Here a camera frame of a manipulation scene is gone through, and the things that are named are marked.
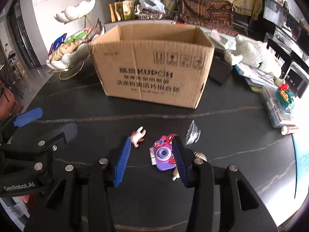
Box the beige brown toy figure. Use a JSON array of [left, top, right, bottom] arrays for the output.
[[172, 151, 208, 181]]

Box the white toy figure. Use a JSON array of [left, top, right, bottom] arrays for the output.
[[130, 126, 146, 148]]

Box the red white tube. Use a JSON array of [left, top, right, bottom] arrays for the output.
[[281, 125, 298, 136]]

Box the black pouch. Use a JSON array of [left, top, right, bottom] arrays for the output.
[[209, 48, 233, 85]]

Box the white shell tiered snack stand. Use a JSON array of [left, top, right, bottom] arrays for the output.
[[46, 0, 97, 81]]

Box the stack of books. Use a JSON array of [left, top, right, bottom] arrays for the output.
[[234, 63, 276, 93]]

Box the brown snack pouch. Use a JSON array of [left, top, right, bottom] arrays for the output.
[[109, 3, 117, 22], [115, 2, 124, 21]]

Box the dark door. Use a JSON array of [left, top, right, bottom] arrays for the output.
[[6, 0, 37, 69]]

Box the clear plastic wrapper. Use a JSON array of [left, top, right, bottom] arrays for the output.
[[185, 119, 201, 145]]

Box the foil food tray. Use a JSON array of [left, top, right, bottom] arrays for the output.
[[134, 11, 165, 20]]

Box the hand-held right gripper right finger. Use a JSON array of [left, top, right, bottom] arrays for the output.
[[171, 135, 268, 232]]

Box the black marble desktop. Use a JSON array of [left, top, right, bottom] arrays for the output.
[[23, 60, 305, 232]]

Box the pile of snack packets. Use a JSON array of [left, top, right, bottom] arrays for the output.
[[48, 26, 102, 61]]

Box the white tv cabinet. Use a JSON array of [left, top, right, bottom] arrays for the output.
[[104, 19, 174, 33]]

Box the green toy boat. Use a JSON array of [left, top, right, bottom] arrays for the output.
[[275, 83, 296, 107]]

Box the pale green bag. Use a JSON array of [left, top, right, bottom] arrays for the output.
[[209, 28, 236, 54]]

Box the brown patterned cloth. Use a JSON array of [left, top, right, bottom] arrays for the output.
[[177, 0, 238, 37]]

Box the white plush sheep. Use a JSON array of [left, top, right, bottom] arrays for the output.
[[224, 34, 286, 85]]

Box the white plastic bag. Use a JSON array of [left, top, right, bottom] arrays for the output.
[[137, 0, 166, 14]]

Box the black piano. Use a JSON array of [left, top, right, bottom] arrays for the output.
[[262, 0, 309, 61]]

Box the brown cardboard box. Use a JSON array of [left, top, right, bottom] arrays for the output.
[[89, 24, 215, 109]]

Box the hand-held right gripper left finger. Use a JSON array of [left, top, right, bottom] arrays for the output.
[[23, 136, 132, 232]]

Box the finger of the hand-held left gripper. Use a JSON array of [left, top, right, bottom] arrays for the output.
[[0, 108, 43, 142], [0, 123, 78, 177]]

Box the green label snack pouch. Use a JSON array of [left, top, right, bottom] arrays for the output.
[[122, 0, 135, 20]]

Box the clear plastic storage box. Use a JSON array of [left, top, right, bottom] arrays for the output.
[[260, 84, 298, 128]]

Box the blue booklet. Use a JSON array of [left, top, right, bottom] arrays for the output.
[[291, 133, 309, 199]]

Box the purple toy camera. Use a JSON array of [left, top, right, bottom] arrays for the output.
[[149, 134, 179, 172]]

